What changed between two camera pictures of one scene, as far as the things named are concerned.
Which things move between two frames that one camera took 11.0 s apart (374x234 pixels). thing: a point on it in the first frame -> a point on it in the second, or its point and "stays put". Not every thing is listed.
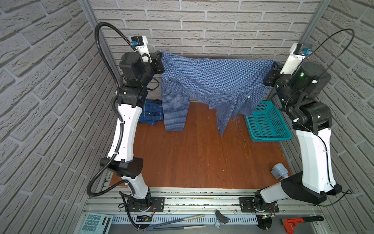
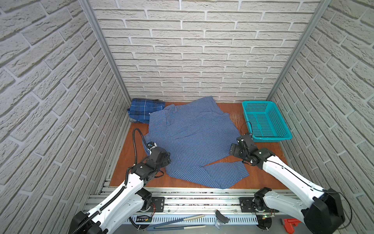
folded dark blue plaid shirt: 152,112 stays put
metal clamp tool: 153,228 stays put
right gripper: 272,83 -> 235,152
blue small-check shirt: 229,87 -> 198,135
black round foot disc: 264,224 stays put
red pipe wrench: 288,223 stays put
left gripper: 158,59 -> 168,159
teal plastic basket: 266,124 stays put
